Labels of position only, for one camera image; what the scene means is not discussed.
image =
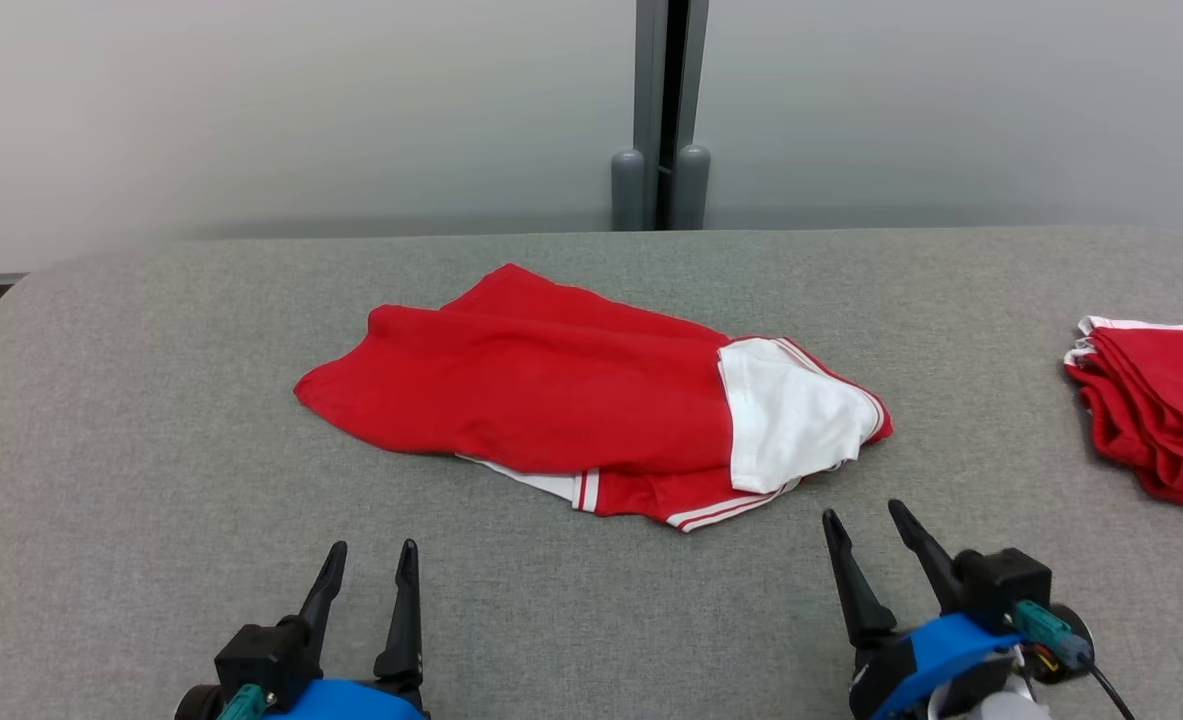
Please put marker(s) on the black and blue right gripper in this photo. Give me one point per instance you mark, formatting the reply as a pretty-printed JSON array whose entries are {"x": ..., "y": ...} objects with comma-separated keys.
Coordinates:
[{"x": 951, "y": 645}]

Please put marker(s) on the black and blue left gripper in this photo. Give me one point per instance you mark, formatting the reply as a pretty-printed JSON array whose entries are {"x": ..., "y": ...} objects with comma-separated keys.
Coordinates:
[{"x": 266, "y": 660}]

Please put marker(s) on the red shorts with white stripes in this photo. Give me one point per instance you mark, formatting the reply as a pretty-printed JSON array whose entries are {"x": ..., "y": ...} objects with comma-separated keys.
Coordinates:
[{"x": 531, "y": 390}]

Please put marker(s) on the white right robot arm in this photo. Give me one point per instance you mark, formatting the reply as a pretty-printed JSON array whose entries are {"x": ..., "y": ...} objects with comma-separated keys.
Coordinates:
[{"x": 1001, "y": 708}]

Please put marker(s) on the folded red garment stack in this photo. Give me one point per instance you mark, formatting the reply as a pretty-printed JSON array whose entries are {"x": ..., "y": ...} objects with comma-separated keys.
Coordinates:
[{"x": 1166, "y": 410}]

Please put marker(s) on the grey partition post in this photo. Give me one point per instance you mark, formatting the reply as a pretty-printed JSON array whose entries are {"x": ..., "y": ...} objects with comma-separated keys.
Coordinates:
[{"x": 651, "y": 120}]

